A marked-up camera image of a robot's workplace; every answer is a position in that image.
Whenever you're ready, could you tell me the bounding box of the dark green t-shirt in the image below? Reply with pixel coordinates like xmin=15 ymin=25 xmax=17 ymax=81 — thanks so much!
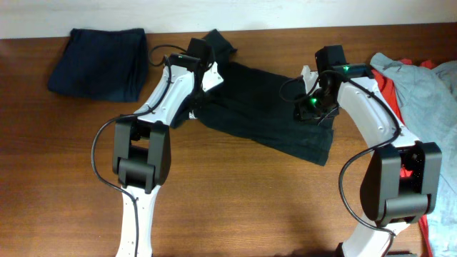
xmin=191 ymin=29 xmax=333 ymax=166

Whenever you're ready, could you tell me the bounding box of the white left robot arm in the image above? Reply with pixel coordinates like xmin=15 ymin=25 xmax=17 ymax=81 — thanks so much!
xmin=113 ymin=38 xmax=223 ymax=256

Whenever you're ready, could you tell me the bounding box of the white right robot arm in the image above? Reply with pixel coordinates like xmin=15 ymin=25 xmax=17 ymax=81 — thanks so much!
xmin=293 ymin=45 xmax=442 ymax=257

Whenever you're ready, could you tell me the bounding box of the red t-shirt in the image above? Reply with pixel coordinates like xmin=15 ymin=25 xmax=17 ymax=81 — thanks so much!
xmin=372 ymin=59 xmax=437 ymax=257

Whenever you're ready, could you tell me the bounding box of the folded navy blue garment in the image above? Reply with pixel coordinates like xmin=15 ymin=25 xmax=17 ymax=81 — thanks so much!
xmin=47 ymin=29 xmax=149 ymax=102

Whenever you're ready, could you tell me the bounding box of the light blue grey t-shirt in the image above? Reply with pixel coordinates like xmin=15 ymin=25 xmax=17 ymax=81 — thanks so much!
xmin=371 ymin=53 xmax=456 ymax=256

